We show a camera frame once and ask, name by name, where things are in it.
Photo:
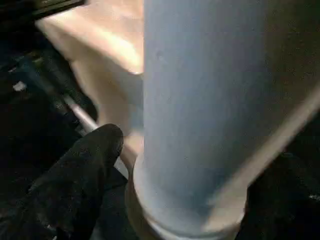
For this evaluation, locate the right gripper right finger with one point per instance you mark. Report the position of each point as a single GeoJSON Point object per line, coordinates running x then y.
{"type": "Point", "coordinates": [285, 205]}

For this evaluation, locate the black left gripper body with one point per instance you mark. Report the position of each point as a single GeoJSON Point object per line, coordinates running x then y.
{"type": "Point", "coordinates": [45, 5]}

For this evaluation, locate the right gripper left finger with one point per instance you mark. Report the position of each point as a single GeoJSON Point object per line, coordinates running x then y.
{"type": "Point", "coordinates": [70, 190]}

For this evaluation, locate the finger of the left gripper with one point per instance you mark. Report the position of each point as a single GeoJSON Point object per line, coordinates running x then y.
{"type": "Point", "coordinates": [55, 85]}

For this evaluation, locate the white plastic table top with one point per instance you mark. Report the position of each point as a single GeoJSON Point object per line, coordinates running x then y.
{"type": "Point", "coordinates": [100, 50]}

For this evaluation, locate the white plastic table leg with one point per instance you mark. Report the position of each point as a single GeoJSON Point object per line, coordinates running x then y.
{"type": "Point", "coordinates": [200, 100]}

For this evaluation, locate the black work mat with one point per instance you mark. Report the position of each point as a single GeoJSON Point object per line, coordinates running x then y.
{"type": "Point", "coordinates": [30, 130]}

